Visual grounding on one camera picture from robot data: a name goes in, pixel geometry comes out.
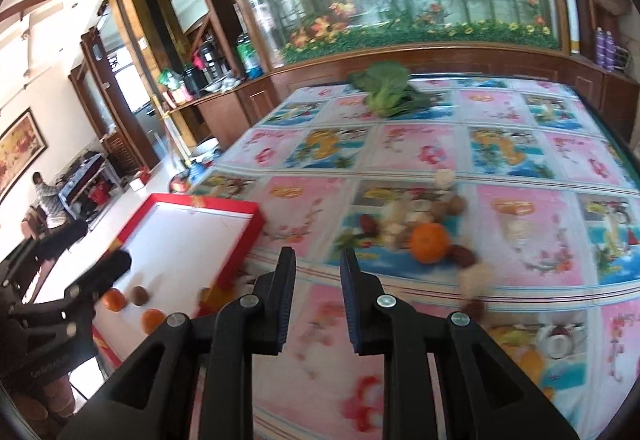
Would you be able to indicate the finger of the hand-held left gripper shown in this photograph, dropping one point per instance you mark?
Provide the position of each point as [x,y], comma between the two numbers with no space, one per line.
[102,275]

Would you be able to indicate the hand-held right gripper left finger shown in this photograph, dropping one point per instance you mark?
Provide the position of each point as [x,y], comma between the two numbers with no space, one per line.
[286,305]

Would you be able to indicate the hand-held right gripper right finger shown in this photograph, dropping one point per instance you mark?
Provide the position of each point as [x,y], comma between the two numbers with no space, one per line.
[348,310]

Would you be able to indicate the orange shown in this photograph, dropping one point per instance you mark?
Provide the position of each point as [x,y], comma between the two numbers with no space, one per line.
[152,320]
[430,242]
[114,300]

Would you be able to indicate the brown kiwi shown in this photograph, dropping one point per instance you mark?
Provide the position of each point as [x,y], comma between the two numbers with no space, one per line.
[139,296]

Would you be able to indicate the red date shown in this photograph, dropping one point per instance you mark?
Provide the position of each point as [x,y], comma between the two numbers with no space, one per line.
[475,308]
[367,225]
[462,256]

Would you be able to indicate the red shallow box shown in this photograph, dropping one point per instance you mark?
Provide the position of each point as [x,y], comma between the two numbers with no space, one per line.
[190,240]

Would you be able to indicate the person's left hand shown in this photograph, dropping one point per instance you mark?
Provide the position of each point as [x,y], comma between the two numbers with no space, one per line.
[50,397]

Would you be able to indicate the red bucket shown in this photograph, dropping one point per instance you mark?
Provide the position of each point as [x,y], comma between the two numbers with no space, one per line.
[100,193]

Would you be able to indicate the dark side table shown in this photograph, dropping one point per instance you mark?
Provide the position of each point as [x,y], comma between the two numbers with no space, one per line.
[82,180]

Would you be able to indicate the small brown round longan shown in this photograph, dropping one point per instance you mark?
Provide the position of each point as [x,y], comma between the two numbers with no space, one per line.
[440,211]
[456,205]

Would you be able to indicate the white basin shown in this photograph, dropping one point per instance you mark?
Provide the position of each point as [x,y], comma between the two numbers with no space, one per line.
[204,149]

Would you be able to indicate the printed pink tablecloth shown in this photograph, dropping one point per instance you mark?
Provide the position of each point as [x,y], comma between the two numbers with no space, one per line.
[525,230]

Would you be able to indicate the green bag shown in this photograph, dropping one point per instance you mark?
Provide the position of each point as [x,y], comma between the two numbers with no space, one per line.
[167,77]

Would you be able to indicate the black jug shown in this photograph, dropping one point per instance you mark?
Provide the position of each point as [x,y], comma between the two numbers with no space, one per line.
[192,79]

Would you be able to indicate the black thermos flask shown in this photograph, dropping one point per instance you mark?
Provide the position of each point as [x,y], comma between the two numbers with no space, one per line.
[206,62]

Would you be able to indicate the green plastic bottle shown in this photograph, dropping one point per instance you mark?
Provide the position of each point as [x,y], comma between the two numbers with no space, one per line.
[247,55]

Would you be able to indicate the wooden pillar cabinet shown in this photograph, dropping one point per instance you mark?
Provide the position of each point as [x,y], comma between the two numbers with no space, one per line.
[140,19]

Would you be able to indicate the purple bottle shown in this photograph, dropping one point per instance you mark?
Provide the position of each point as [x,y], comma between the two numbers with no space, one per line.
[599,47]
[610,49]

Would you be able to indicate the framed wall picture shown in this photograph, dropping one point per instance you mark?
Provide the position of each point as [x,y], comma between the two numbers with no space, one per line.
[20,154]

